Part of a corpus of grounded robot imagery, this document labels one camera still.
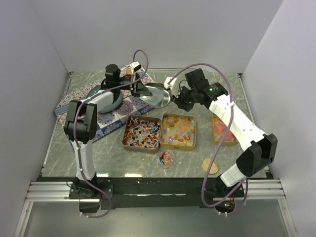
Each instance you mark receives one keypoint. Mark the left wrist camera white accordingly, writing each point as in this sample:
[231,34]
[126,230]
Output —
[134,67]

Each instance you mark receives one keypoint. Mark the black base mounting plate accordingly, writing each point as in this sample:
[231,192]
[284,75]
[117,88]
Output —
[113,193]

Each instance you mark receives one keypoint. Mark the gold tin with popsicle candies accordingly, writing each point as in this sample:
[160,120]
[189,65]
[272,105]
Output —
[178,132]

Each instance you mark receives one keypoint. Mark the clear glass jar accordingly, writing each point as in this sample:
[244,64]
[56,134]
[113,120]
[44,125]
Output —
[165,159]

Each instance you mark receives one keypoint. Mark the teal ceramic plate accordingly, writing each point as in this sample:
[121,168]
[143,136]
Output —
[107,103]

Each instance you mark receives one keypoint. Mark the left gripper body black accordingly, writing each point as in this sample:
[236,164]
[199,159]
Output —
[129,84]

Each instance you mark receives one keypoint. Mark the metal candy scoop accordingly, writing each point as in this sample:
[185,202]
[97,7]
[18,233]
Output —
[160,97]

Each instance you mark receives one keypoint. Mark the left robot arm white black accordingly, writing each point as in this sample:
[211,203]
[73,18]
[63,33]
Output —
[81,120]

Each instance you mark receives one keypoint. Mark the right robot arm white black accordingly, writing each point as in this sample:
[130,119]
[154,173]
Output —
[259,148]

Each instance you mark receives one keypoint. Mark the gold tin with gummy candies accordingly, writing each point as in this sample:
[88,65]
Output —
[218,130]

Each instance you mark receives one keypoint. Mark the orange cup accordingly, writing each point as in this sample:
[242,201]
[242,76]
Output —
[129,71]

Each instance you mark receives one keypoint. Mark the aluminium rail frame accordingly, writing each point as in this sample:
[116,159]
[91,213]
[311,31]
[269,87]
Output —
[60,191]

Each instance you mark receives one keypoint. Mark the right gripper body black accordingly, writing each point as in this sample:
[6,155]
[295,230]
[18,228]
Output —
[185,99]

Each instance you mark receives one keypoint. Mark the gold tin with lollipops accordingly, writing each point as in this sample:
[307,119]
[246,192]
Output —
[142,134]

